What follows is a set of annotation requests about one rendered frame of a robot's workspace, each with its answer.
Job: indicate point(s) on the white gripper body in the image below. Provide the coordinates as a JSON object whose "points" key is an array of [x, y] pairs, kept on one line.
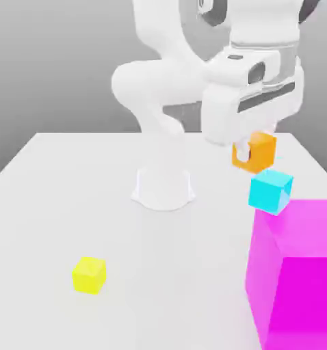
{"points": [[221, 114]]}

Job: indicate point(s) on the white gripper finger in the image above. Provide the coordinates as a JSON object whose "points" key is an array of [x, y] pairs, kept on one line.
{"points": [[242, 153]]}

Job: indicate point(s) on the small orange cube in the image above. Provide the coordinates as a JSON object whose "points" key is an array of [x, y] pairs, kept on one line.
{"points": [[262, 153]]}

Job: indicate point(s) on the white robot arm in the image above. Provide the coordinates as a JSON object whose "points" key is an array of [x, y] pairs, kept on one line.
{"points": [[152, 82]]}

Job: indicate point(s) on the small cyan cube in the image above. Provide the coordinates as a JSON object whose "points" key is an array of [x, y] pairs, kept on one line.
{"points": [[266, 191]]}

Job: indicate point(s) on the small yellow cube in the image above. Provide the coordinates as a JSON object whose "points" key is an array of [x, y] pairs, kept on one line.
{"points": [[89, 276]]}

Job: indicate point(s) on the large magenta box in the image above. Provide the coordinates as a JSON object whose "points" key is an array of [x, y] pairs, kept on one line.
{"points": [[303, 287]]}

